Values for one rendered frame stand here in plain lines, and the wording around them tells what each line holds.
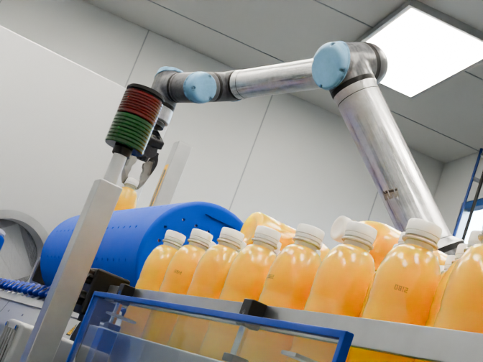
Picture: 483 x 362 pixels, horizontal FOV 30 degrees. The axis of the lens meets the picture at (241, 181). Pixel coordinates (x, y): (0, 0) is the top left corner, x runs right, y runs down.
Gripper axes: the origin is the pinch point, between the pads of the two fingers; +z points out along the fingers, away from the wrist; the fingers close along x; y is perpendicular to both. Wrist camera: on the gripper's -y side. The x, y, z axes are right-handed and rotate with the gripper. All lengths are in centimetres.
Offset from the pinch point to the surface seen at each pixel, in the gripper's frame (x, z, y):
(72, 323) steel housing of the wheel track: 13, 45, -42
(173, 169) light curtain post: -32, -24, 66
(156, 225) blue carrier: 13, 22, -76
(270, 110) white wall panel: -205, -186, 411
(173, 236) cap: 15, 25, -93
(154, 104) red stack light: 35, 12, -121
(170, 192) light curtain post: -34, -16, 66
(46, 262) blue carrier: 14.0, 30.6, 3.4
